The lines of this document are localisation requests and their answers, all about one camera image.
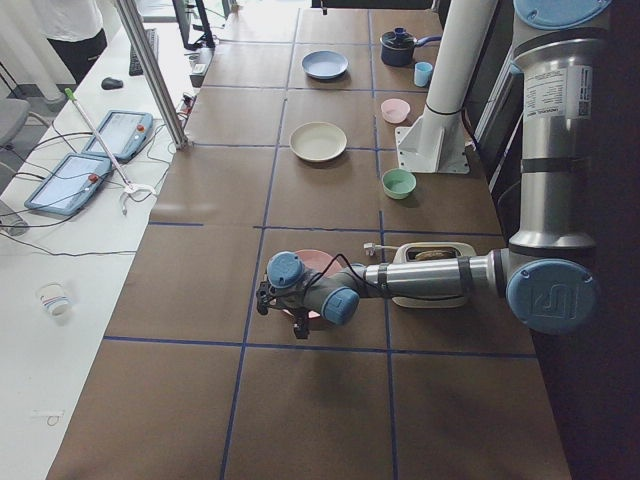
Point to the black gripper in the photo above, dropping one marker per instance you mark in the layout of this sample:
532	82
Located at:
300	324

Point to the pink plate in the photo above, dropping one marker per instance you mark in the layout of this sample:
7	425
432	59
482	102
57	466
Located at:
318	260

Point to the blue plate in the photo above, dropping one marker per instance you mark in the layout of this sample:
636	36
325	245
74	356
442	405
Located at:
324	64

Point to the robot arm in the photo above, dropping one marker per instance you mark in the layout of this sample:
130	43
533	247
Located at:
544	271

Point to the cream toaster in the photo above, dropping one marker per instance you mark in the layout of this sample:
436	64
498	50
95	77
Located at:
427	251

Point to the green bowl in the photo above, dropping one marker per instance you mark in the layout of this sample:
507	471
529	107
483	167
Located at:
398	183

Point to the cream plate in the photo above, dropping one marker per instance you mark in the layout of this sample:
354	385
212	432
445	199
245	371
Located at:
318	141

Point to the white reacher stick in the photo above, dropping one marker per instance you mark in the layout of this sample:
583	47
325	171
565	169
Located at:
129	188

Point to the pink bowl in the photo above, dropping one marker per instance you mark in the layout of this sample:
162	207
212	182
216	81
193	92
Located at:
395	110

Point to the paper cup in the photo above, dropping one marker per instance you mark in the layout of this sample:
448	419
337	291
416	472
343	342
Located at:
53	299

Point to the far teach pendant tablet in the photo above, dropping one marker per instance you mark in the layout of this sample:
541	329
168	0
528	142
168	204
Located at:
125	132

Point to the teach pendant tablet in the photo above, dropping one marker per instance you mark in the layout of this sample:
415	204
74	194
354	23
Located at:
125	132
70	186

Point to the near teach pendant tablet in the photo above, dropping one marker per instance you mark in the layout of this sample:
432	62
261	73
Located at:
70	186

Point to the blue cup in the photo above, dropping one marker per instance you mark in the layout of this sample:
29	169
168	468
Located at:
422	73

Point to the dark blue pot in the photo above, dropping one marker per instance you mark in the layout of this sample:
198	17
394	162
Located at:
398	46

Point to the black monitor stand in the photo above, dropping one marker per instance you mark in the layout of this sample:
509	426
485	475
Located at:
194	26

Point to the black computer mouse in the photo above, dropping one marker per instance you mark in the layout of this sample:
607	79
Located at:
110	83

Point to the grey office chair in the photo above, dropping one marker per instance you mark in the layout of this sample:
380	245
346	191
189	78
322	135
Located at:
14	114

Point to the person in white shirt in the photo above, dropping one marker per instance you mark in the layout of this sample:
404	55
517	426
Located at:
75	30

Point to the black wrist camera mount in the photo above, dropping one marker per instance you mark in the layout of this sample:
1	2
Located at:
265	298

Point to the white mounting post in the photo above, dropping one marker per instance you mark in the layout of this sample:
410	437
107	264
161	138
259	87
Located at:
435	144

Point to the aluminium frame post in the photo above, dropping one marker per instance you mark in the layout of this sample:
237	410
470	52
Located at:
134	28

